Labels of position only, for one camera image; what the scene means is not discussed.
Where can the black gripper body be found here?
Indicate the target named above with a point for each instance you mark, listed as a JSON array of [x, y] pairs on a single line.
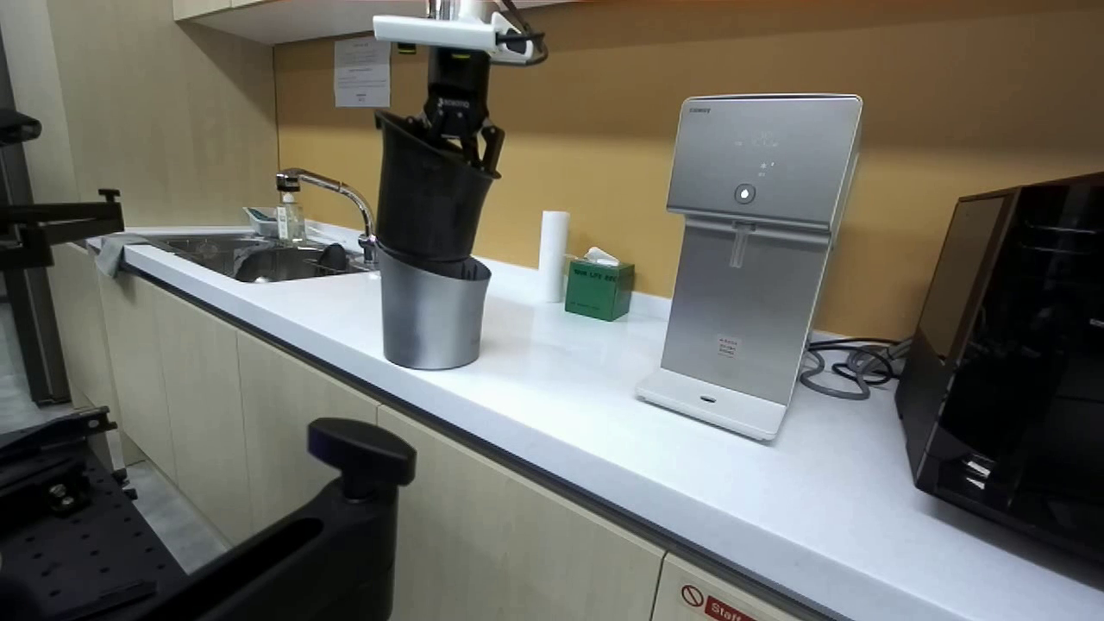
[[455, 77]]

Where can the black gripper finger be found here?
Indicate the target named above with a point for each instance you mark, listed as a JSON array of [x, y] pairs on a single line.
[[441, 119], [490, 147]]

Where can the black cylindrical cup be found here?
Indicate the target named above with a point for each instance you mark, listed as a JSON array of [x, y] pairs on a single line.
[[431, 200]]

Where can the white paper notice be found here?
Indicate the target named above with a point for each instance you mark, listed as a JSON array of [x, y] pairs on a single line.
[[359, 71]]

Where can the chrome sink faucet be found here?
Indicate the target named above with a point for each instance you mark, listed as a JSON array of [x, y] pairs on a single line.
[[345, 189]]

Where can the white paper roll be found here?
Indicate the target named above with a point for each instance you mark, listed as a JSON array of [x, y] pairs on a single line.
[[554, 253]]

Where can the green tissue box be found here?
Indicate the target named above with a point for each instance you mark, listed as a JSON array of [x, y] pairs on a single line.
[[599, 290]]

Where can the grey metal bucket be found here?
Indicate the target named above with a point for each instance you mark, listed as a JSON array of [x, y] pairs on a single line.
[[431, 320]]

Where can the clear soap bottle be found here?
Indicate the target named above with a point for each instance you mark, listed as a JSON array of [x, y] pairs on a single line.
[[287, 217]]

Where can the steel kitchen sink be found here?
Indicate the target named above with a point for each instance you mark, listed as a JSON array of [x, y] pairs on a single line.
[[218, 253]]

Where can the silver water dispenser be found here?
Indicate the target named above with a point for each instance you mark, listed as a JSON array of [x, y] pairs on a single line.
[[745, 299]]

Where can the grey cloth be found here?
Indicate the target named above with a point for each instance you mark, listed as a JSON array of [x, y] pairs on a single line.
[[112, 253]]

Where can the beige base cabinet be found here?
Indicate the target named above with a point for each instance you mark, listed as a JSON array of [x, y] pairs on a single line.
[[287, 450]]

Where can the red warning sticker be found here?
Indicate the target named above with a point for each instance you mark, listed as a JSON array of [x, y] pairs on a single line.
[[712, 606]]

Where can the black microwave oven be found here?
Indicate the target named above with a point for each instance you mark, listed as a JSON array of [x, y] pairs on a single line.
[[1022, 365]]

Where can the black perforated board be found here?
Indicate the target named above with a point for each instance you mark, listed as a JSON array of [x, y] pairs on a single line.
[[71, 563]]

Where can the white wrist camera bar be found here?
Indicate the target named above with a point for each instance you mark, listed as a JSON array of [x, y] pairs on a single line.
[[441, 31]]

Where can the beige wall cabinet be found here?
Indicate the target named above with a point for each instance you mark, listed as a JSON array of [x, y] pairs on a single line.
[[263, 13]]

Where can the black metal frame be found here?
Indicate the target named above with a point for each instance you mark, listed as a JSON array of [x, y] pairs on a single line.
[[27, 227]]

